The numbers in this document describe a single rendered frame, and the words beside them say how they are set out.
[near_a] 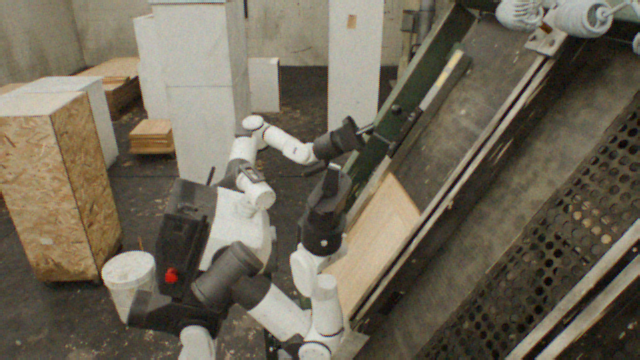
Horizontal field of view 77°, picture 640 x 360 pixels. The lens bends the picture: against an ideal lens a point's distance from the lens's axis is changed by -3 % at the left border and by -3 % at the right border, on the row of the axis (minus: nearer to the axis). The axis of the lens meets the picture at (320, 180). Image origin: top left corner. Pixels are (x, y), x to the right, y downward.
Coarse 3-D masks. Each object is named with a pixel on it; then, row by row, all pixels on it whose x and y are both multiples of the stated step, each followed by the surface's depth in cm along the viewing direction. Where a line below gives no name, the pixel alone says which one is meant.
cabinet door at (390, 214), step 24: (384, 192) 145; (360, 216) 153; (384, 216) 139; (408, 216) 127; (360, 240) 147; (384, 240) 134; (336, 264) 155; (360, 264) 141; (384, 264) 128; (360, 288) 135
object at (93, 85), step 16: (48, 80) 418; (64, 80) 417; (80, 80) 416; (96, 80) 417; (0, 96) 367; (16, 96) 367; (96, 96) 422; (96, 112) 422; (112, 128) 455; (112, 144) 456; (112, 160) 461
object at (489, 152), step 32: (544, 32) 92; (544, 64) 95; (576, 64) 92; (512, 96) 99; (544, 96) 94; (512, 128) 97; (480, 160) 100; (448, 192) 107; (480, 192) 104; (416, 224) 112; (448, 224) 107; (416, 256) 111; (384, 288) 114; (352, 320) 123; (352, 352) 124
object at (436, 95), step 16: (448, 64) 137; (464, 64) 134; (448, 80) 135; (432, 96) 138; (432, 112) 140; (416, 128) 141; (384, 160) 150; (400, 160) 146; (384, 176) 148; (368, 192) 151; (352, 208) 157; (352, 224) 156
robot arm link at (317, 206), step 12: (348, 180) 81; (312, 192) 77; (348, 192) 81; (312, 204) 75; (324, 204) 76; (336, 204) 76; (312, 216) 76; (324, 216) 75; (336, 216) 80; (312, 228) 81; (324, 228) 79; (336, 228) 82; (312, 240) 82; (324, 240) 82; (336, 240) 83
